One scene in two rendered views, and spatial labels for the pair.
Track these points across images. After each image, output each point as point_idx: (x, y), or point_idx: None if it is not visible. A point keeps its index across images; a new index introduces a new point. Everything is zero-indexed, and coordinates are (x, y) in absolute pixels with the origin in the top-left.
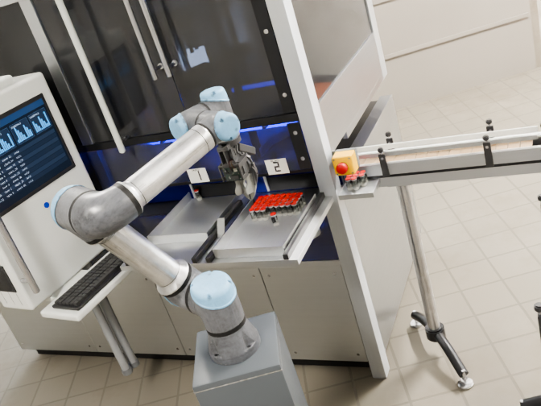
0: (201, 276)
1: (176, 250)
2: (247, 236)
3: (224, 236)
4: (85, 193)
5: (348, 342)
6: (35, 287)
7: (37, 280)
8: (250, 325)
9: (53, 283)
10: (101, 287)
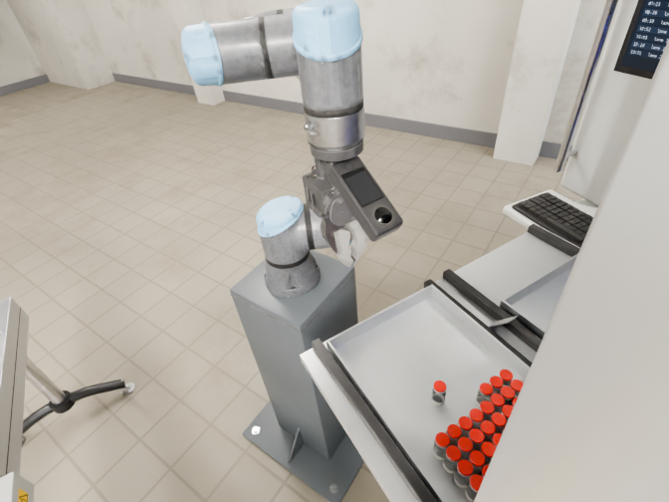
0: (294, 204)
1: (516, 276)
2: (448, 349)
3: (459, 311)
4: (274, 10)
5: None
6: (556, 163)
7: (585, 170)
8: (274, 276)
9: (595, 193)
10: (545, 227)
